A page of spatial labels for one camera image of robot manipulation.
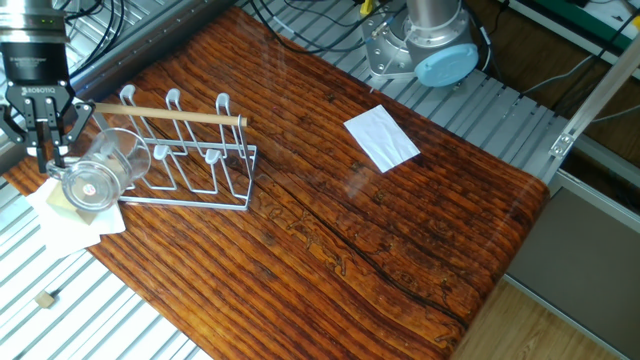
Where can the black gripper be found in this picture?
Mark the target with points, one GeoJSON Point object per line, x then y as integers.
{"type": "Point", "coordinates": [38, 85]}

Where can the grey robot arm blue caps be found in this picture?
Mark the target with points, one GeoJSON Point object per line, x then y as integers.
{"type": "Point", "coordinates": [430, 40]}

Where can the large wooden block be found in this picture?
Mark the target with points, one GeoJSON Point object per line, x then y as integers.
{"type": "Point", "coordinates": [57, 203]}

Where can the crumpled white paper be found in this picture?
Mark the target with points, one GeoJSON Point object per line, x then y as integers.
{"type": "Point", "coordinates": [70, 230]}

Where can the small wooden cube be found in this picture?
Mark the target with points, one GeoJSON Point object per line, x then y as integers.
{"type": "Point", "coordinates": [45, 298]}

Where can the flat white paper sheet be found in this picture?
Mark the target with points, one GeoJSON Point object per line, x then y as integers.
{"type": "Point", "coordinates": [382, 138]}

